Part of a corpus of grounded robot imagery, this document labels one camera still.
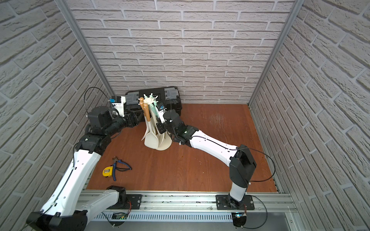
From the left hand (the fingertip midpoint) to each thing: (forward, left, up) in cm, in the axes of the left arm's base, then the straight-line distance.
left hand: (140, 108), depth 68 cm
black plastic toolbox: (+27, -10, -18) cm, 34 cm away
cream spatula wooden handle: (+1, 0, -16) cm, 16 cm away
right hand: (+2, -8, -9) cm, 12 cm away
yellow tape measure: (-19, +23, -33) cm, 45 cm away
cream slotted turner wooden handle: (-4, -1, -25) cm, 25 cm away
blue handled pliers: (-16, +21, -35) cm, 44 cm away
